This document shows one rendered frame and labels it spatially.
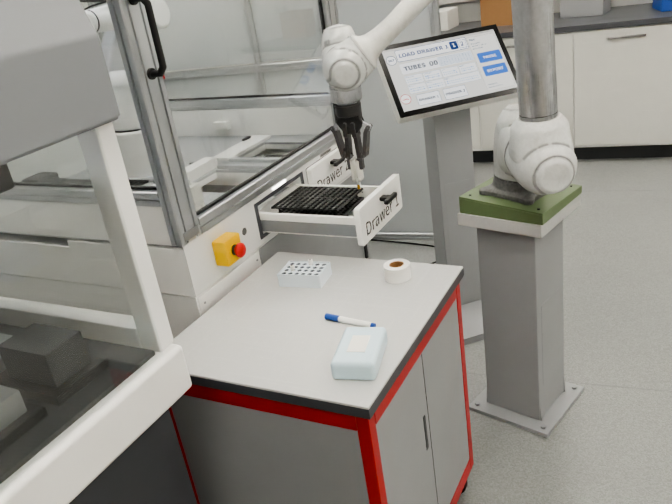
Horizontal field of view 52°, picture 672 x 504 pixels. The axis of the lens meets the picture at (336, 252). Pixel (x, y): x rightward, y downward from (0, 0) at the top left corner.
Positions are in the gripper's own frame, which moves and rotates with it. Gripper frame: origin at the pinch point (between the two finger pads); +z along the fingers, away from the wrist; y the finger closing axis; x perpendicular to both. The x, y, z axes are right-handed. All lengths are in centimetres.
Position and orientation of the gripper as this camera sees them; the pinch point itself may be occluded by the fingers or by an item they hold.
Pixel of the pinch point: (356, 169)
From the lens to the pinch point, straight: 205.5
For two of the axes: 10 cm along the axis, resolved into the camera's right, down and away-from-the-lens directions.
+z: 1.4, 9.0, 4.1
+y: -8.9, -0.7, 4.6
